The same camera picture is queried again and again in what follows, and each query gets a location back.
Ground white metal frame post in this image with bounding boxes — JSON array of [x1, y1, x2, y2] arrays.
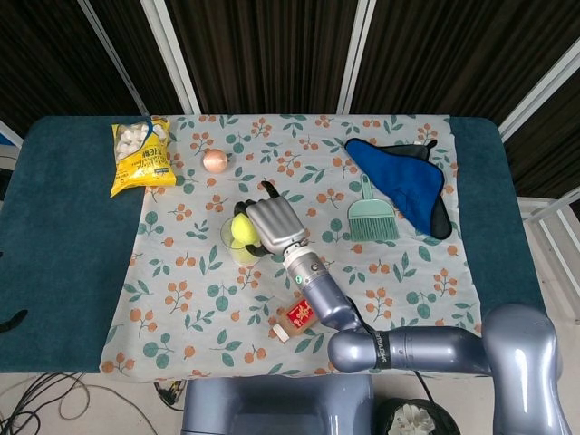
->
[[77, 0, 151, 118], [497, 41, 580, 140], [335, 0, 378, 115], [139, 0, 201, 115]]

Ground crumpled white paper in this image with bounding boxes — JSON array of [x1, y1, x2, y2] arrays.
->
[[391, 402, 439, 435]]

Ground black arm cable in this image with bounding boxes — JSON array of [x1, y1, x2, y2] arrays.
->
[[344, 294, 437, 405]]

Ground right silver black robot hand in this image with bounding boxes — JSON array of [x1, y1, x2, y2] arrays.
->
[[233, 179, 309, 257]]

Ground white metal rack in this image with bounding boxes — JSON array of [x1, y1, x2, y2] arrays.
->
[[518, 188, 580, 291]]

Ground black trash bin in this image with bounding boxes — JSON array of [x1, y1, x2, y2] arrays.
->
[[374, 397, 461, 435]]

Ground blue cloth mitt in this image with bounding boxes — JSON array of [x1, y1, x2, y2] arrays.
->
[[343, 137, 446, 237]]

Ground black floor cable bundle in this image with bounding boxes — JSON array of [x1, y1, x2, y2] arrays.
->
[[0, 371, 101, 435]]

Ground floral tablecloth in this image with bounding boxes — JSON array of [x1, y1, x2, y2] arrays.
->
[[98, 112, 482, 380]]

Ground blue-grey robot torso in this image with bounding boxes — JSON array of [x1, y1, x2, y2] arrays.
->
[[180, 374, 375, 435]]

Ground yellow marshmallow bag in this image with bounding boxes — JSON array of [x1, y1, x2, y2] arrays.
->
[[110, 116, 178, 198]]

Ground teal table cover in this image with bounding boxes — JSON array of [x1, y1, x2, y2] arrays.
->
[[0, 114, 545, 378]]

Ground clear plastic cup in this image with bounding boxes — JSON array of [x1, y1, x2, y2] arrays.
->
[[219, 216, 264, 268]]

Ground bottle with red label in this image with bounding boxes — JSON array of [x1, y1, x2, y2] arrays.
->
[[271, 297, 321, 343]]

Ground green small hand broom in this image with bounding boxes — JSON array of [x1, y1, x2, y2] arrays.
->
[[347, 173, 401, 242]]

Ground brown onion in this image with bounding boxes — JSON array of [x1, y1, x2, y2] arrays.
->
[[202, 148, 236, 174]]

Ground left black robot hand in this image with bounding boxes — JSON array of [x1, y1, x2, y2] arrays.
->
[[0, 309, 29, 334]]

